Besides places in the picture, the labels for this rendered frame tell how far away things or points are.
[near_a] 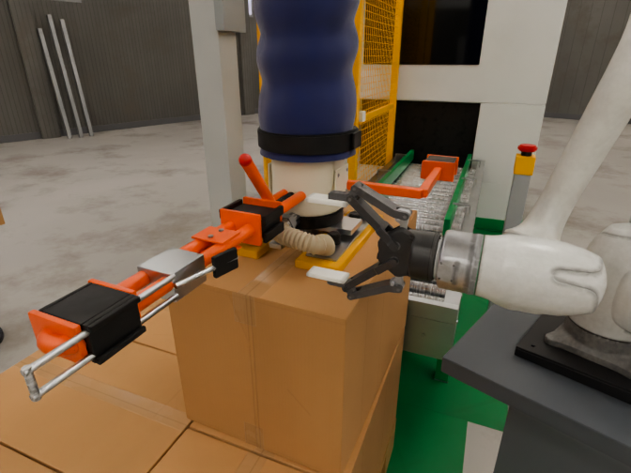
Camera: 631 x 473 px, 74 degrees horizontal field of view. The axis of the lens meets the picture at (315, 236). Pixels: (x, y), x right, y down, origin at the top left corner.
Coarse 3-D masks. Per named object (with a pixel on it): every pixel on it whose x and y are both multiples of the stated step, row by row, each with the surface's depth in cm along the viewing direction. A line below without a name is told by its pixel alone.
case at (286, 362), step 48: (240, 288) 80; (288, 288) 80; (336, 288) 80; (192, 336) 89; (240, 336) 82; (288, 336) 77; (336, 336) 72; (384, 336) 105; (192, 384) 95; (240, 384) 88; (288, 384) 82; (336, 384) 77; (240, 432) 94; (288, 432) 87; (336, 432) 81
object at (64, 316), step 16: (80, 288) 50; (96, 288) 50; (112, 288) 50; (128, 288) 50; (48, 304) 47; (64, 304) 47; (80, 304) 47; (96, 304) 47; (112, 304) 47; (32, 320) 46; (48, 320) 44; (64, 320) 44; (80, 320) 44; (80, 352) 44
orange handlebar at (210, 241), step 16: (432, 176) 101; (384, 192) 95; (400, 192) 93; (416, 192) 92; (288, 208) 84; (224, 224) 73; (192, 240) 67; (208, 240) 66; (224, 240) 65; (240, 240) 69; (208, 256) 62; (144, 272) 57; (144, 288) 53; (144, 304) 51; (48, 336) 44; (64, 336) 44; (48, 352) 43; (64, 352) 43
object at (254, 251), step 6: (270, 240) 96; (246, 246) 93; (252, 246) 93; (258, 246) 93; (264, 246) 93; (240, 252) 92; (246, 252) 92; (252, 252) 91; (258, 252) 91; (264, 252) 94
